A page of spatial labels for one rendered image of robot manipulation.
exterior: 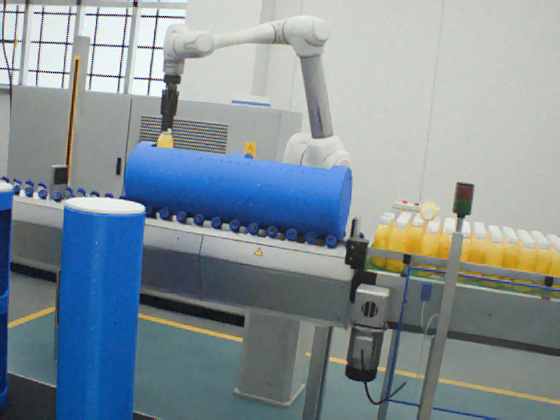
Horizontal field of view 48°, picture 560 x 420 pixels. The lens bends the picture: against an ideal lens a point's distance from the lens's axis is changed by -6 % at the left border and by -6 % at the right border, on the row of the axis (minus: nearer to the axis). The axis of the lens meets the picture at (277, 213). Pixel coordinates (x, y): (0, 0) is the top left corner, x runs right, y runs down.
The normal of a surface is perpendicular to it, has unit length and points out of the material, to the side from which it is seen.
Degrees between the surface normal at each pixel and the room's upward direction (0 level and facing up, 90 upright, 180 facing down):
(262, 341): 90
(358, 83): 90
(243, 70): 90
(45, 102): 90
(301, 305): 109
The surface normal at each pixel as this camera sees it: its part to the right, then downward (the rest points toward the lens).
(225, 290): -0.29, 0.43
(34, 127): -0.30, 0.10
